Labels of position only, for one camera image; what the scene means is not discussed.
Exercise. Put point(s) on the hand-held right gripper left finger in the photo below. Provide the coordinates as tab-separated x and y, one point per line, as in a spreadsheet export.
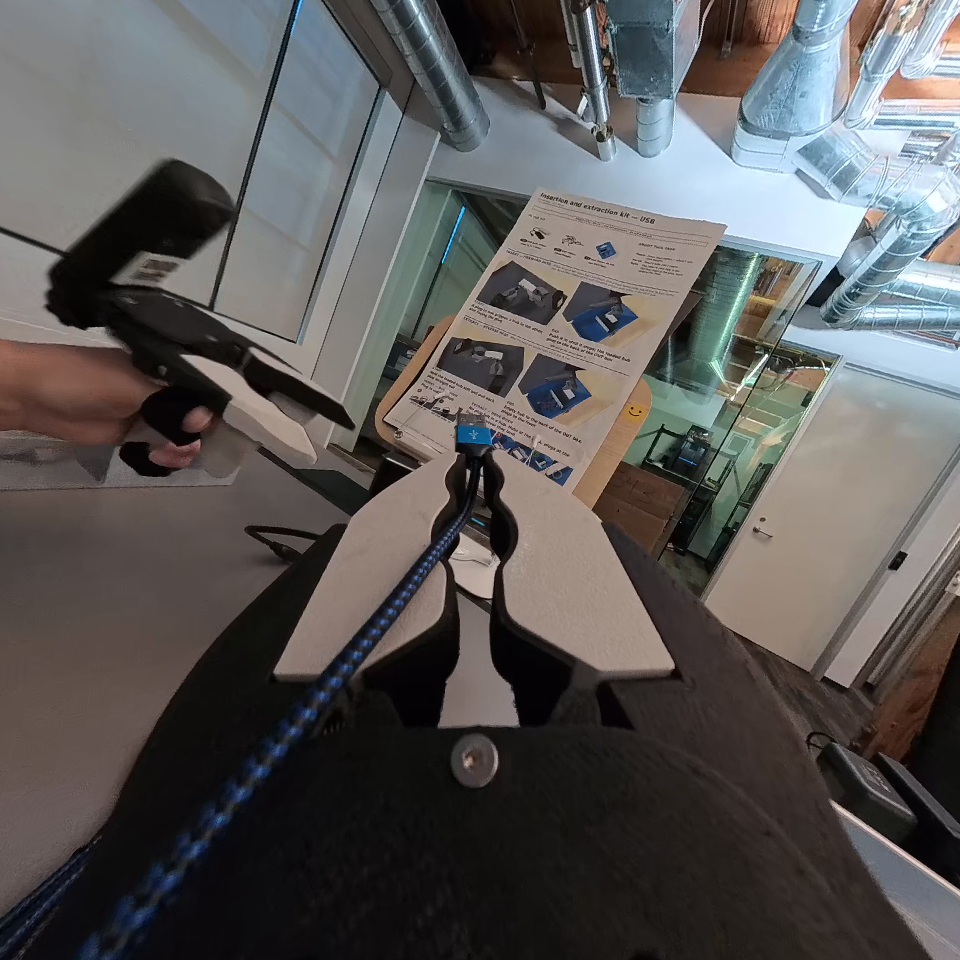
360	570

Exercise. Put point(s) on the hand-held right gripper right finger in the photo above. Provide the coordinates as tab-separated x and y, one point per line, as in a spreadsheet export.
585	592

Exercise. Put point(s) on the brown cardboard boxes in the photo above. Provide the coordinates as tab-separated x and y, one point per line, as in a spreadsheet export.
637	510

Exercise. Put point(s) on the white frosted glass door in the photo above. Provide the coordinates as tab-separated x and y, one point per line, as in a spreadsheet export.
112	90

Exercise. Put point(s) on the person's left hand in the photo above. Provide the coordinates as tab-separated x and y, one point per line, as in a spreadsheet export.
67	390

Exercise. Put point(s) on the black metal shelf rack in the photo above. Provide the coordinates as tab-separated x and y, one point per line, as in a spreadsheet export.
690	450

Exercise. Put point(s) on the printed instruction sheet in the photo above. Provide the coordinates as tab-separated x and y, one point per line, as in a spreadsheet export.
600	247

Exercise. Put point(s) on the black power adapter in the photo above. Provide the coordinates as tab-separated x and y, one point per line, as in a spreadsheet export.
862	787

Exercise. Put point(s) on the plain white door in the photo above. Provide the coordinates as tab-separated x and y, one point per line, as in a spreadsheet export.
825	487

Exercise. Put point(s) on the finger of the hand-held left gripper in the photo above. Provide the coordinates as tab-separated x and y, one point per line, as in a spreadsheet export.
225	386
285	435

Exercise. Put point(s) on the wooden post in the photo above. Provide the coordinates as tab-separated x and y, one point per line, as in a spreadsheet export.
922	675

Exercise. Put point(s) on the silver air duct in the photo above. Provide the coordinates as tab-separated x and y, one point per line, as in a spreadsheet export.
435	75

